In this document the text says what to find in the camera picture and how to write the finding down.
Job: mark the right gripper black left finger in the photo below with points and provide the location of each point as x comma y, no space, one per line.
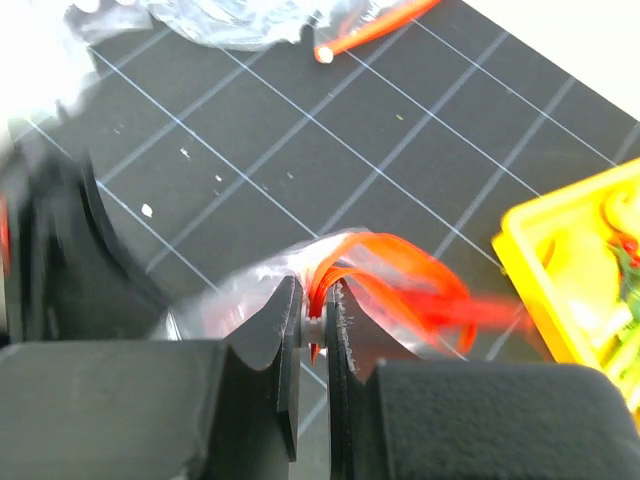
152,409

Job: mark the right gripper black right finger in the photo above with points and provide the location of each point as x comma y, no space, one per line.
394,415

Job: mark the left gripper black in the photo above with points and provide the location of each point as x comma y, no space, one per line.
65,274

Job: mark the clear bag orange zipper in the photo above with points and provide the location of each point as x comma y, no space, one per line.
340,26
412,296

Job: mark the clear bag blue zipper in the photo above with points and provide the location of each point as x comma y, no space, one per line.
235,25

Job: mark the toy green onion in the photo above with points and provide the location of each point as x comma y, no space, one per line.
621,324

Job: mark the yellow plastic tray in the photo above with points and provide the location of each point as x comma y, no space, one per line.
554,249

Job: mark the black grid mat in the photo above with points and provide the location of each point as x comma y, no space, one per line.
207,161

